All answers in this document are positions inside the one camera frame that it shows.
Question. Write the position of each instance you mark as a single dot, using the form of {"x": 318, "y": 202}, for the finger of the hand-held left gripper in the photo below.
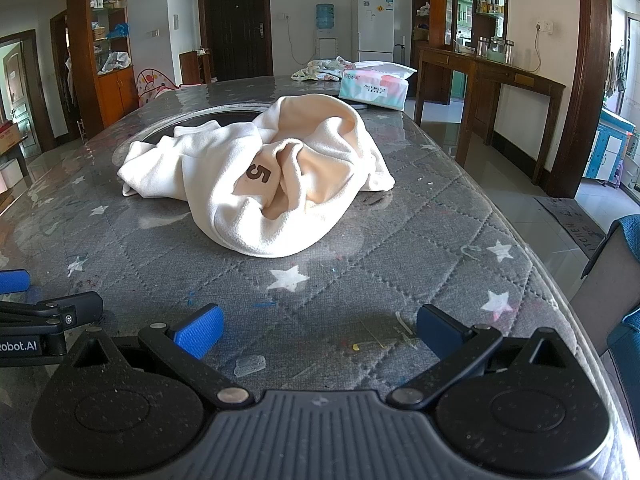
{"x": 75, "y": 306}
{"x": 12, "y": 281}

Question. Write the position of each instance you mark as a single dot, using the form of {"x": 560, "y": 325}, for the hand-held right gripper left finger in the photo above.
{"x": 200, "y": 331}

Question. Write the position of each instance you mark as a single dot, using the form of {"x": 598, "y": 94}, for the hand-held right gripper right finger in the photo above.
{"x": 440, "y": 331}

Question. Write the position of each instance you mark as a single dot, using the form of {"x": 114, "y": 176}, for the cream shirt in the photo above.
{"x": 225, "y": 185}

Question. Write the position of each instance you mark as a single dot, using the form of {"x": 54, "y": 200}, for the white bin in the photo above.
{"x": 10, "y": 175}

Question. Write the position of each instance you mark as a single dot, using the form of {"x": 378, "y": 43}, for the cardboard box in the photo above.
{"x": 10, "y": 137}

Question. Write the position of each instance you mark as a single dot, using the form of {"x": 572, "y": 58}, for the grey doormat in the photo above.
{"x": 570, "y": 220}

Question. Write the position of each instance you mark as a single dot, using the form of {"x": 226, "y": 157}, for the wooden shelf cabinet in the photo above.
{"x": 117, "y": 97}

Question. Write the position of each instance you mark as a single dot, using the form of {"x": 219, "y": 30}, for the round recessed cooktop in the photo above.
{"x": 235, "y": 112}

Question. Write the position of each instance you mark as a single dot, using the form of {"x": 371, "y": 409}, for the pink play tent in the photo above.
{"x": 152, "y": 85}

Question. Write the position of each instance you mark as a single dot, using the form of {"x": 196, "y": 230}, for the black flat device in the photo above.
{"x": 362, "y": 106}

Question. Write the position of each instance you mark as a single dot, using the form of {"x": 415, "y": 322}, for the white plastic bag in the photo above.
{"x": 115, "y": 61}

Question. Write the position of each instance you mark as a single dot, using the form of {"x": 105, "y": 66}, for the tissue pack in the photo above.
{"x": 372, "y": 92}

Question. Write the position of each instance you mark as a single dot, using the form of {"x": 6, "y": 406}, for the blue kitchen cabinet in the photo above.
{"x": 607, "y": 145}

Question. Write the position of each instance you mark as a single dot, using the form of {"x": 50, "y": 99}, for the wooden console table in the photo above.
{"x": 500, "y": 75}

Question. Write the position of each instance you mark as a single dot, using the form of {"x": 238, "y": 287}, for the low wooden shoe cabinet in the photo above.
{"x": 192, "y": 67}

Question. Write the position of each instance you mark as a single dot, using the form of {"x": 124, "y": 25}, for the blue plastic bag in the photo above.
{"x": 119, "y": 31}

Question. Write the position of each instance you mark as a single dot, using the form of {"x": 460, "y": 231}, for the white bowl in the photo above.
{"x": 466, "y": 50}

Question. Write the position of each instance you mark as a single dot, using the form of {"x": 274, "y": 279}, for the green container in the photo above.
{"x": 496, "y": 51}

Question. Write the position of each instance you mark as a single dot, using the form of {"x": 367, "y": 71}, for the glass jar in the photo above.
{"x": 509, "y": 51}
{"x": 483, "y": 47}

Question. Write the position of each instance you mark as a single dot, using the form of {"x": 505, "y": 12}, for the patterned cloth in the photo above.
{"x": 320, "y": 70}

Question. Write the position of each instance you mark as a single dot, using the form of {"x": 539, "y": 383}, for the dark wooden door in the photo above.
{"x": 235, "y": 25}

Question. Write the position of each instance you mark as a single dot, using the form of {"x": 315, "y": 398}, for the white water dispenser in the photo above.
{"x": 325, "y": 45}

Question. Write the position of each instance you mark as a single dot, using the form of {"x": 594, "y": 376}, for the white fridge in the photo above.
{"x": 372, "y": 30}

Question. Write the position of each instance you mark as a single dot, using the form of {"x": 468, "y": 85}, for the hanging grey towel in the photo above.
{"x": 620, "y": 70}

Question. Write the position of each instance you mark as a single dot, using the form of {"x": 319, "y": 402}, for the wooden glass display cabinet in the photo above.
{"x": 440, "y": 10}

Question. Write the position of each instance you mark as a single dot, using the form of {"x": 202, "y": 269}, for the blue water bottle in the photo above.
{"x": 325, "y": 16}

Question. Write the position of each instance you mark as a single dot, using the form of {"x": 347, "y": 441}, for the wall outlet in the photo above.
{"x": 545, "y": 26}

